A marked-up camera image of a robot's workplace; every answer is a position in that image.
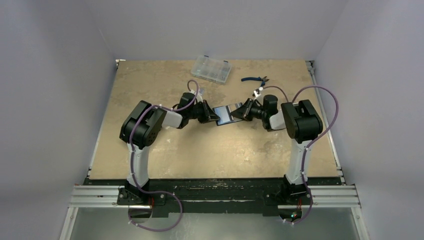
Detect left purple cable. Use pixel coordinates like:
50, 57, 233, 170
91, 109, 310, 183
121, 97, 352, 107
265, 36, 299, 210
127, 79, 184, 233

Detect black aluminium mounting rail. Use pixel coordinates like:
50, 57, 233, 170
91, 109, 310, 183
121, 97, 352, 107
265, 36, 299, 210
69, 177, 360, 220

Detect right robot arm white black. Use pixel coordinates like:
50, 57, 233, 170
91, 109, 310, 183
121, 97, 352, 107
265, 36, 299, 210
230, 94, 324, 204

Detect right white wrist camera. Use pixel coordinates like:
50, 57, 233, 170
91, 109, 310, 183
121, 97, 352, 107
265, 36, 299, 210
252, 86, 264, 100

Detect clear plastic organizer box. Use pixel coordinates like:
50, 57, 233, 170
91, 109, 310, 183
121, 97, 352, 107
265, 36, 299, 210
190, 55, 232, 85

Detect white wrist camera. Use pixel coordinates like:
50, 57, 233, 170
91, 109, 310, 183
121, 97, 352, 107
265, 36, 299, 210
196, 87, 205, 102
252, 86, 264, 100

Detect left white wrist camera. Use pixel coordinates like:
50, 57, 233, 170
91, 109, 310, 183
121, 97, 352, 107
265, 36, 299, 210
196, 87, 205, 102

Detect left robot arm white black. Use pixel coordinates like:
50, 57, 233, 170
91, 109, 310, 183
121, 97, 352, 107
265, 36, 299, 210
119, 92, 221, 205

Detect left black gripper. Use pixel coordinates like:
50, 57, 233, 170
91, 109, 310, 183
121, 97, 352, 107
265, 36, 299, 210
187, 100, 220, 124

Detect blue handled pliers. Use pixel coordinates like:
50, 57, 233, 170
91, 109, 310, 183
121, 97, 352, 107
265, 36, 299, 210
240, 76, 270, 88

